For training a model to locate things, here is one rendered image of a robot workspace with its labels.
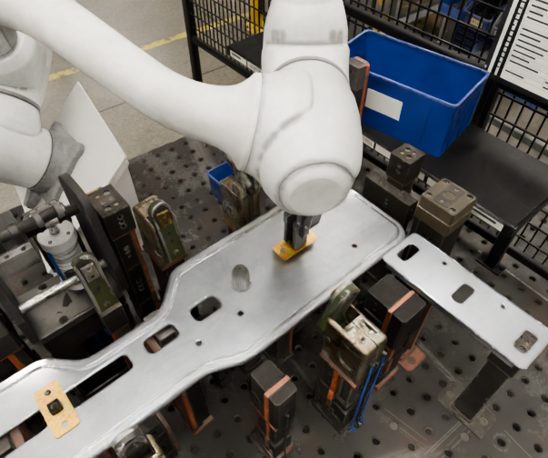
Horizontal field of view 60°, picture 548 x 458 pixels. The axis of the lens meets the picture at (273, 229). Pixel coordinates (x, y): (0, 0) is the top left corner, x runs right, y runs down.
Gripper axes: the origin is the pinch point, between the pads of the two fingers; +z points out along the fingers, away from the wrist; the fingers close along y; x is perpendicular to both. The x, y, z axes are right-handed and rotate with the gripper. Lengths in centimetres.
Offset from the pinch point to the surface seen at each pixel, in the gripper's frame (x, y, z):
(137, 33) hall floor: 104, -285, 105
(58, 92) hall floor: 26, -249, 105
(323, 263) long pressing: 1.6, 6.1, 5.4
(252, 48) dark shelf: 37, -59, 2
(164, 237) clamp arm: -18.6, -14.3, 1.0
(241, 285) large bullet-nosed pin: -13.5, 1.2, 3.7
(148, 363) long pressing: -32.9, 2.6, 5.2
